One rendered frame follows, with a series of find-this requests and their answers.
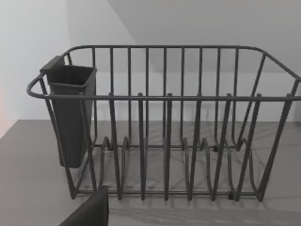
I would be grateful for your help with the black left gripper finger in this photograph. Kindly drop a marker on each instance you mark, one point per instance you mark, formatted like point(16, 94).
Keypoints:
point(94, 210)

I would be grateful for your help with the dark grey cutlery holder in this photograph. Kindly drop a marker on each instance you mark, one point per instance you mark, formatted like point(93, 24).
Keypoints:
point(70, 122)

